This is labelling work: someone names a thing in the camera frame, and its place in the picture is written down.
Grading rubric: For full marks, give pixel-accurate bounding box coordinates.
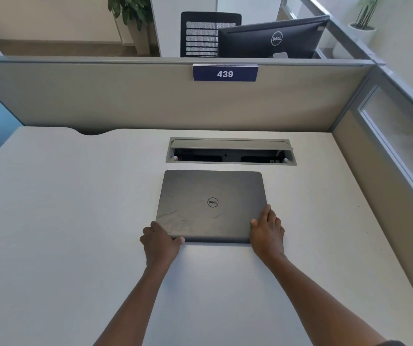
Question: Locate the person's right hand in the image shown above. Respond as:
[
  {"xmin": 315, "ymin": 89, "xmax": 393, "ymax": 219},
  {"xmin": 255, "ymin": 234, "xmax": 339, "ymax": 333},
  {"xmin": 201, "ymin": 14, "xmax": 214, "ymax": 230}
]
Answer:
[{"xmin": 249, "ymin": 204, "xmax": 286, "ymax": 263}]

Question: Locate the person's left hand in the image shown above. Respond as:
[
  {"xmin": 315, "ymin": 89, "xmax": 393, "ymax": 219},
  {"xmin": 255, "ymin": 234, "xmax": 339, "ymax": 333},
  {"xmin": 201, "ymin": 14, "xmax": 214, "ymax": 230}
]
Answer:
[{"xmin": 140, "ymin": 221, "xmax": 185, "ymax": 269}]

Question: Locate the dark grey laptop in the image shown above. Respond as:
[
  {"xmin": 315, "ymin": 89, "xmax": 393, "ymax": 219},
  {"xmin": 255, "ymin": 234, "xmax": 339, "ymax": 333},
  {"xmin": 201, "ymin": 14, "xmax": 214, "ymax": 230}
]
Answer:
[{"xmin": 155, "ymin": 170, "xmax": 268, "ymax": 245}]

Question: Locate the person's right forearm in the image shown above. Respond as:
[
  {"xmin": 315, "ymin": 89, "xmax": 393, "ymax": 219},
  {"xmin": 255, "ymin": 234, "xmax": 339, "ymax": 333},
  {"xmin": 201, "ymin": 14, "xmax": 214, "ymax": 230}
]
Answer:
[{"xmin": 263, "ymin": 252, "xmax": 391, "ymax": 346}]

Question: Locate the person's left forearm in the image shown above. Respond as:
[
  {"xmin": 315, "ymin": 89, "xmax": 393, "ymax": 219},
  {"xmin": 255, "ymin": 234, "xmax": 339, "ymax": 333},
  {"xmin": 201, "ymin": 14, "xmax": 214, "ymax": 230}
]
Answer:
[{"xmin": 93, "ymin": 259, "xmax": 178, "ymax": 346}]

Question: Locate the white desk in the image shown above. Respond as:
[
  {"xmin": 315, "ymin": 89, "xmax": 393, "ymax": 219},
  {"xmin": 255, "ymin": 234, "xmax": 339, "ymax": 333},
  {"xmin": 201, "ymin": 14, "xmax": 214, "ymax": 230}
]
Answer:
[{"xmin": 0, "ymin": 126, "xmax": 413, "ymax": 346}]

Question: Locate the beige partition with frosted glass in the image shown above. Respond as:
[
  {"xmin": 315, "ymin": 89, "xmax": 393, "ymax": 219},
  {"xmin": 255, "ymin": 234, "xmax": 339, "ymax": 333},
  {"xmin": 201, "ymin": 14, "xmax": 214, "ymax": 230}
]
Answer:
[{"xmin": 330, "ymin": 64, "xmax": 413, "ymax": 307}]

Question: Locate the blue number sign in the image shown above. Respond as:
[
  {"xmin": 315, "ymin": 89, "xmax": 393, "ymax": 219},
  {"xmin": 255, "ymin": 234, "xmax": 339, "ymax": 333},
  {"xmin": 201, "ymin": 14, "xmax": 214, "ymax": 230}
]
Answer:
[{"xmin": 192, "ymin": 63, "xmax": 259, "ymax": 83}]

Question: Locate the black computer monitor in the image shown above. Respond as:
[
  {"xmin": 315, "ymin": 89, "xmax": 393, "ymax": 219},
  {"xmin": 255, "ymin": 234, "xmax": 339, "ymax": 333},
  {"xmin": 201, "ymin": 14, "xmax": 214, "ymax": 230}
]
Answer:
[{"xmin": 217, "ymin": 14, "xmax": 331, "ymax": 60}]

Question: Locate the bamboo plant in white pot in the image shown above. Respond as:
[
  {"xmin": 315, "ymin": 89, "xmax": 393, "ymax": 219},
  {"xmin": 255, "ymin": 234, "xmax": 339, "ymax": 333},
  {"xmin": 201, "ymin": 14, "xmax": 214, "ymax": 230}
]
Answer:
[{"xmin": 332, "ymin": 0, "xmax": 384, "ymax": 60}]

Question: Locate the black mesh office chair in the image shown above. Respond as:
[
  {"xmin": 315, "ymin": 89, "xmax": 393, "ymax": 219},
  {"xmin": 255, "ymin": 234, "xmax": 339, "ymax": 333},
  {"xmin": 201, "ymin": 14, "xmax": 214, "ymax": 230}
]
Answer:
[{"xmin": 180, "ymin": 11, "xmax": 243, "ymax": 58}]

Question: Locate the grey framed glass partition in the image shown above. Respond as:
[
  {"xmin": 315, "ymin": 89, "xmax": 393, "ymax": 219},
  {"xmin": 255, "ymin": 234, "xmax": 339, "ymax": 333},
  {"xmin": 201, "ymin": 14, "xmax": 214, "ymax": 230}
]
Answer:
[{"xmin": 277, "ymin": 0, "xmax": 387, "ymax": 65}]

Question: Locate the leafy plant in beige pot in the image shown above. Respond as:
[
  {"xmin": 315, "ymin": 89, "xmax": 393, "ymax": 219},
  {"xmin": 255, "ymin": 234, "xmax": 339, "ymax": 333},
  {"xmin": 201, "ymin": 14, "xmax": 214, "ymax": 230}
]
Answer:
[{"xmin": 107, "ymin": 0, "xmax": 155, "ymax": 56}]

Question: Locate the grey desk cable box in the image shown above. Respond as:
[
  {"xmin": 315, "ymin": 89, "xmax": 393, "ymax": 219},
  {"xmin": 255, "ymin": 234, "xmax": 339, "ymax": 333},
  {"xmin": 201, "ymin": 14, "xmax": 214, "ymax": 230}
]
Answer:
[{"xmin": 166, "ymin": 137, "xmax": 297, "ymax": 165}]

